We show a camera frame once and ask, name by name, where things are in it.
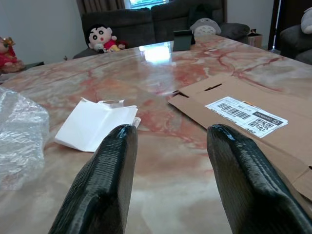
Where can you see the dark grey sofa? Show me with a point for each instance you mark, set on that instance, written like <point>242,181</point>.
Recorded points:
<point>136,24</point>

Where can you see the grey Totoro plush toy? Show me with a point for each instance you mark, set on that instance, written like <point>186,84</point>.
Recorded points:
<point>206,28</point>

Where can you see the dark green box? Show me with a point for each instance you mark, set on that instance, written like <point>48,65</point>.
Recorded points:
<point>182,40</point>

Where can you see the bright window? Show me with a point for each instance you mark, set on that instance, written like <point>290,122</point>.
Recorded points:
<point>146,2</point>

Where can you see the clear bubble wrap sheet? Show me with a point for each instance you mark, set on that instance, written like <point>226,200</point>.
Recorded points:
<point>19,136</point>

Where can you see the brown curtain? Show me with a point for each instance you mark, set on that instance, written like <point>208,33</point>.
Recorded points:
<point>97,5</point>

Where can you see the red-dressed doll figure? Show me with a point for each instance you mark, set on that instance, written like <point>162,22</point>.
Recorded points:
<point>7,56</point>

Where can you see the black-haired boy plush doll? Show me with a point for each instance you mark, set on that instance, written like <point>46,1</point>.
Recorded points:
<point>98,36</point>

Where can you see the dark grey armchair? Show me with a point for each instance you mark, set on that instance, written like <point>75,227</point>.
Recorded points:
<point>292,39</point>

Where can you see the white plush toy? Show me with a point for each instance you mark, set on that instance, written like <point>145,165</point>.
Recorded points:
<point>307,22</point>

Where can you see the brown cardboard box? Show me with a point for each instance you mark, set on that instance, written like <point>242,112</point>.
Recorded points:
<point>292,109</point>

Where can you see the white folded paper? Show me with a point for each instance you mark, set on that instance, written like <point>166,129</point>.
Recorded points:
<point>85,126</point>

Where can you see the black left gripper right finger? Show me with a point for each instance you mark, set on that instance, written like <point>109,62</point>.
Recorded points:
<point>246,190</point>

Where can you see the small brown cardboard carton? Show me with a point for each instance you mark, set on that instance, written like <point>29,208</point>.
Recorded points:
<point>256,40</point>

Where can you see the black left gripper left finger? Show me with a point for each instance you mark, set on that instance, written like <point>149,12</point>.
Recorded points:
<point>104,185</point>

